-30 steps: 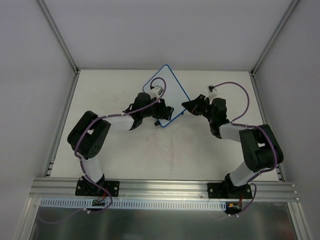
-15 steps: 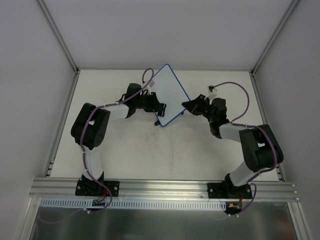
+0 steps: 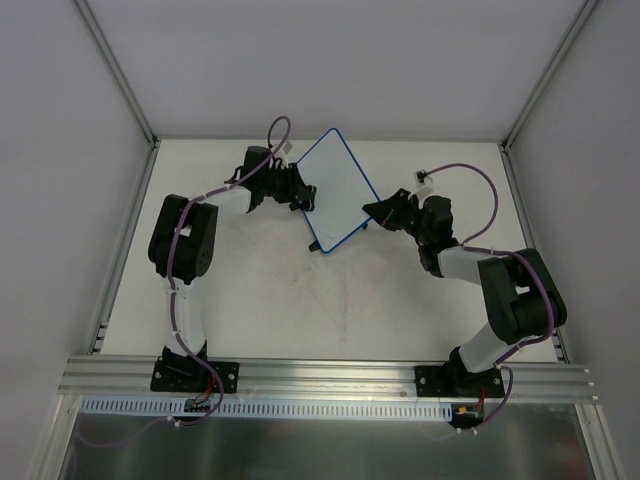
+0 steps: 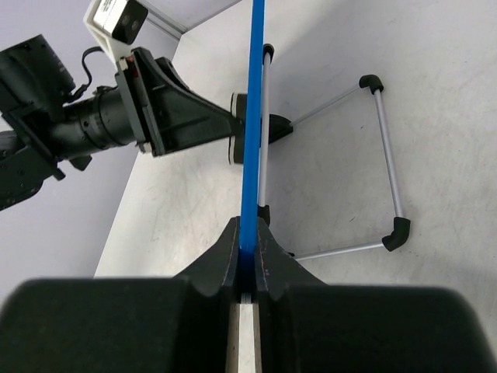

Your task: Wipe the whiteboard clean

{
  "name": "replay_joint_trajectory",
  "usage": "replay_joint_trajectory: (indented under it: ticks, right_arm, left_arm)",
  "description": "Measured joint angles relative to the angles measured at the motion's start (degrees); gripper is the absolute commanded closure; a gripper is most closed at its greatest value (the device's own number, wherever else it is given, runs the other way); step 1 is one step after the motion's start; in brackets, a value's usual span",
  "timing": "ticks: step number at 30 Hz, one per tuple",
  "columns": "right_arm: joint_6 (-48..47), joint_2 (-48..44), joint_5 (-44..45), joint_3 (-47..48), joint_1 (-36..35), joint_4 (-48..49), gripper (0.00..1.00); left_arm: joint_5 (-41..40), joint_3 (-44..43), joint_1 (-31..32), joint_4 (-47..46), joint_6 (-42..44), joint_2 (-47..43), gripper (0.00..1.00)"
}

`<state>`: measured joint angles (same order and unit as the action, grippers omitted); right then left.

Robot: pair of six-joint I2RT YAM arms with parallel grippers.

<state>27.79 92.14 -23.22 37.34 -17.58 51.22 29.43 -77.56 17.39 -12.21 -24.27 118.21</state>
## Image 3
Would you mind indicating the aluminium frame post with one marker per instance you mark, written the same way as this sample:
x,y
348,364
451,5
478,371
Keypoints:
x,y
559,54
98,37

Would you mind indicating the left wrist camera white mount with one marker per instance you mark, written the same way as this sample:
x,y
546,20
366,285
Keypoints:
x,y
282,156

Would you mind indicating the right aluminium frame post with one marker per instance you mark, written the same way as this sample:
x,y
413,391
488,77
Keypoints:
x,y
559,54

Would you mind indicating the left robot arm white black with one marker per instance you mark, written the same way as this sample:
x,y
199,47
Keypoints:
x,y
182,245

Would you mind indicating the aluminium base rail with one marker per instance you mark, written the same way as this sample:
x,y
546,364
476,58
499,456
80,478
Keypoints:
x,y
552,383

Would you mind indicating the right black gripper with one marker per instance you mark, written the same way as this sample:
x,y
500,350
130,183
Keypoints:
x,y
403,211

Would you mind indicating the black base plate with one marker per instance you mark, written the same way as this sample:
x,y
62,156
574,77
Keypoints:
x,y
166,380
436,381

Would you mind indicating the blue framed whiteboard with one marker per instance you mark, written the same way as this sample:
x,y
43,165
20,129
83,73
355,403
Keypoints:
x,y
343,188

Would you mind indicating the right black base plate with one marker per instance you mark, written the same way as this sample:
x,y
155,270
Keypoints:
x,y
436,381

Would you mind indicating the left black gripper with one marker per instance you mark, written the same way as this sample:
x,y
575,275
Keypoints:
x,y
292,187

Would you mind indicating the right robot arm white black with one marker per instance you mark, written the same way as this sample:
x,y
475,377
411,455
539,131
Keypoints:
x,y
522,303

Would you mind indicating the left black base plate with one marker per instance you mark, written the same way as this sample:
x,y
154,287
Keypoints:
x,y
166,380

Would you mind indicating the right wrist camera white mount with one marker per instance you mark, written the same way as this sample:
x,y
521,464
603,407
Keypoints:
x,y
424,185

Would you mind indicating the left aluminium frame post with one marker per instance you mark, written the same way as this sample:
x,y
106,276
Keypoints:
x,y
98,37

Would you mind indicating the white slotted cable duct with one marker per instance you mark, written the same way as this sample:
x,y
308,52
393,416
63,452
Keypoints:
x,y
270,408

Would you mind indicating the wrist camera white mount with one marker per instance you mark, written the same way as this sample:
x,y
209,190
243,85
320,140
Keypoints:
x,y
282,156
424,185

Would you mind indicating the black whiteboard eraser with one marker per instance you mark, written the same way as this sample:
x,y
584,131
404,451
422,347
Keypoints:
x,y
307,198

